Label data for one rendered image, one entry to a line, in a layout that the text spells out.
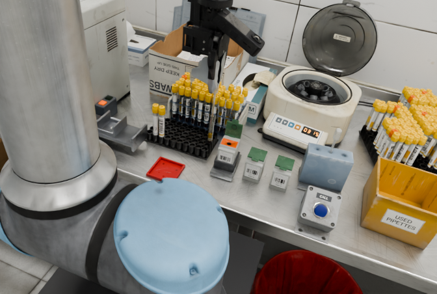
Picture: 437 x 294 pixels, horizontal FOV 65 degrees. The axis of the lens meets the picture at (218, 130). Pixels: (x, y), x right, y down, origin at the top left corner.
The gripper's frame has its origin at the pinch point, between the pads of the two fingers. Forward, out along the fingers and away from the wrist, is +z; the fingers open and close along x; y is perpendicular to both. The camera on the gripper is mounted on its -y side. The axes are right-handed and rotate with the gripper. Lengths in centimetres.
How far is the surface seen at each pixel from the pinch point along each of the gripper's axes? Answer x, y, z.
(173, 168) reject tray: 10.9, 5.0, 18.0
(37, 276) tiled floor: 12, 66, 106
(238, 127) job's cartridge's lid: 1.9, -7.1, 7.6
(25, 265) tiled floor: 10, 74, 106
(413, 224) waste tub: 10.2, -46.9, 12.4
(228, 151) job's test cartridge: 7.0, -6.8, 11.3
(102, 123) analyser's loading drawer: 9.1, 25.1, 12.9
